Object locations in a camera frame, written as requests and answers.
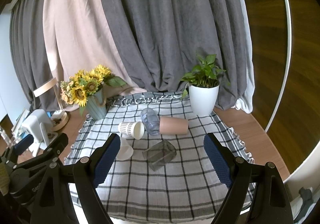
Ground small translucent white cup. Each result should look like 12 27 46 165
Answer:
116 136 134 161

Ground patterned white paper cup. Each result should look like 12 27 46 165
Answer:
118 121 145 140

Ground white desktop appliance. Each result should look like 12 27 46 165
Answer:
21 109 52 157

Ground sunflower bouquet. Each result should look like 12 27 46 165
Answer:
60 64 127 116

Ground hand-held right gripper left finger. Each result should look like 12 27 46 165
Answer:
30 134 121 224

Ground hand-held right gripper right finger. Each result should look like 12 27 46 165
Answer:
203 133 293 224

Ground wide dark grey curtain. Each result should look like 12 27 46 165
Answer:
100 0 253 112

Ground white curved frame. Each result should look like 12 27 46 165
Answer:
265 0 293 133

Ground transparent blue plastic cup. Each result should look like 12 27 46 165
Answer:
140 108 160 136

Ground white desk lamp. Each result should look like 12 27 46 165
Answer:
33 62 70 132

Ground green ribbed vase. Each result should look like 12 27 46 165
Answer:
85 87 107 121

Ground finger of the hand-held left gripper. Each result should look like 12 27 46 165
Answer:
37 133 69 164
1 135 34 162

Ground grey transparent square cup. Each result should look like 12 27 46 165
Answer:
142 140 177 171

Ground pink cup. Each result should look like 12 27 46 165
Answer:
159 116 188 135

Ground white plant pot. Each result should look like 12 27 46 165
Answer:
189 84 220 116

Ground checked fringed tablecloth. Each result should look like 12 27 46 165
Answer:
64 91 255 222

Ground narrow dark grey curtain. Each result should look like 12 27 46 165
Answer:
10 0 63 112

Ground pink beige curtain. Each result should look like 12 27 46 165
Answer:
42 0 145 112

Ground upright books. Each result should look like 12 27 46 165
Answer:
11 107 30 137

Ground green pothos plant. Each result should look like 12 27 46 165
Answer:
180 54 230 99

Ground white sheer curtain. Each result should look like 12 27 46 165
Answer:
232 0 255 114

